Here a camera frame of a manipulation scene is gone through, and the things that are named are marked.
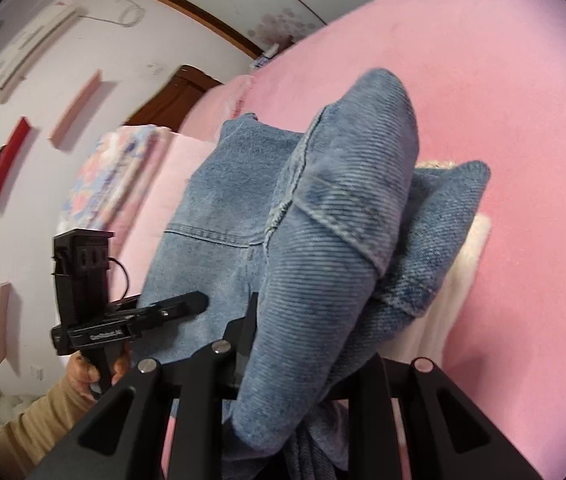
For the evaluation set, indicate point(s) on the person's left hand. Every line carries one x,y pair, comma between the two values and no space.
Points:
80,372

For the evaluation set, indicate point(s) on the dark wooden headboard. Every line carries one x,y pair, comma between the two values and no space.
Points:
183,97

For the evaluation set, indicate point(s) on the small white box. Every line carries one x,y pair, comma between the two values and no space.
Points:
269,54

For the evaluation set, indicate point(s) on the pink quilt with orange print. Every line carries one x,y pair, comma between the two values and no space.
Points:
173,180

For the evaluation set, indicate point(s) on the folded white towel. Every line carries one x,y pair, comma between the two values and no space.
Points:
443,320

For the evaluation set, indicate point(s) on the pink bed cover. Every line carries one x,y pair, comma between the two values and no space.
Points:
513,110

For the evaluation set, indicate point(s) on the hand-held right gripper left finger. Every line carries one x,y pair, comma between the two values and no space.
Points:
243,340

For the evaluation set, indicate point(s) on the pink wall shelf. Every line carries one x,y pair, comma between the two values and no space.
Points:
80,105
3,320

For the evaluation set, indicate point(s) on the white wall air conditioner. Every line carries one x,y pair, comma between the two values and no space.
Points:
28,47

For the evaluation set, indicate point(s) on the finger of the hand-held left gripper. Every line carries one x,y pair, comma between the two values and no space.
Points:
178,305

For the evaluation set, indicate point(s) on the white wall socket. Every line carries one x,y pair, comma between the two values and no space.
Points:
154,68
37,372

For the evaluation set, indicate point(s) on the blue denim jacket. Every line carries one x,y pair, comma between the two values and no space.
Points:
333,220

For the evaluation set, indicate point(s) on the red wall shelf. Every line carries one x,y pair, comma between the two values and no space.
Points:
10,160

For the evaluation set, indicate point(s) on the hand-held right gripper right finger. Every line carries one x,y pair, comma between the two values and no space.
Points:
380,420

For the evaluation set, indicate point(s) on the floral folded quilt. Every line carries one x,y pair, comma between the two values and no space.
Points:
113,175

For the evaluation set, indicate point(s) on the person's left forearm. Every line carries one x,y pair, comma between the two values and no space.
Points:
33,430

